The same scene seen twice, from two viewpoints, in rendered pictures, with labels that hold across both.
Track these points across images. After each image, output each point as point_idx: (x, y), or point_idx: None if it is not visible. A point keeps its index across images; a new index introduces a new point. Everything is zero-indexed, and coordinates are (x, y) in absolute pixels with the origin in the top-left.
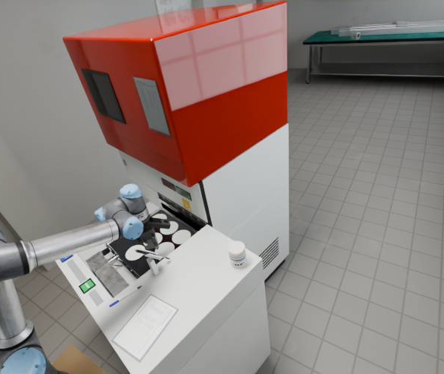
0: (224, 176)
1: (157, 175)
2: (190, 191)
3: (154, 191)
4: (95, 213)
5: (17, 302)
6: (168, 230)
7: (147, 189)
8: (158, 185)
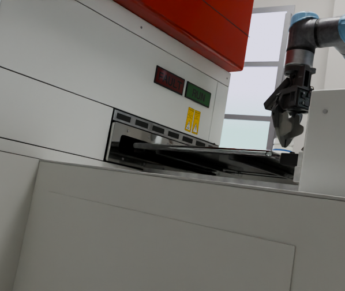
0: None
1: (147, 60)
2: (213, 89)
3: (98, 111)
4: None
5: None
6: None
7: (64, 109)
8: (132, 88)
